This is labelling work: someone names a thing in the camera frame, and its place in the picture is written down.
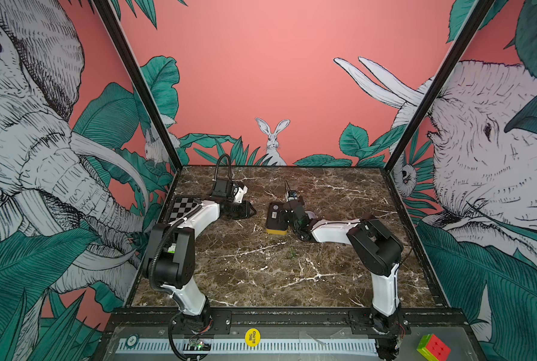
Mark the yellow rectangular alarm clock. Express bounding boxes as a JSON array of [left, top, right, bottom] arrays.
[[265, 202, 288, 236]]

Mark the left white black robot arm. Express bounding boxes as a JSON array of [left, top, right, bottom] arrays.
[[142, 196, 256, 317]]

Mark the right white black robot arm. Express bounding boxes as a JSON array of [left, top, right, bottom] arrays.
[[268, 200, 404, 333]]

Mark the black white checkerboard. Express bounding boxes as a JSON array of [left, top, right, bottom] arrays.
[[165, 196, 202, 223]]

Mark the yellow round sticker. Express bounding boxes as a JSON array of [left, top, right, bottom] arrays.
[[245, 328, 261, 347]]

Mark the small green circuit board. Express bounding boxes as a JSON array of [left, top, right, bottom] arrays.
[[187, 339, 211, 352]]

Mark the colourful rubik cube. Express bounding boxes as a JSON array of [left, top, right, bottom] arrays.
[[417, 334, 450, 361]]

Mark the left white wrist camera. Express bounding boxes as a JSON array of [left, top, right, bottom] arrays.
[[232, 183, 247, 204]]

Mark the black mounting rail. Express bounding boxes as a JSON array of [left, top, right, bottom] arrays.
[[105, 307, 471, 336]]

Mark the white slotted cable duct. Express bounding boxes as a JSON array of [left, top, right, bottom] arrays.
[[115, 338, 378, 356]]

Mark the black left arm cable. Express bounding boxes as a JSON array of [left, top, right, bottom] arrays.
[[167, 310, 206, 361]]

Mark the right black frame post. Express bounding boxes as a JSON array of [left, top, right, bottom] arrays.
[[384, 0, 495, 172]]

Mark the black frame post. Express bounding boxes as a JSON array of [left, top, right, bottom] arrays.
[[93, 0, 183, 173], [384, 0, 495, 172]]

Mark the left black frame post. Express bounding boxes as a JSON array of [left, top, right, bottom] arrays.
[[93, 0, 183, 173]]

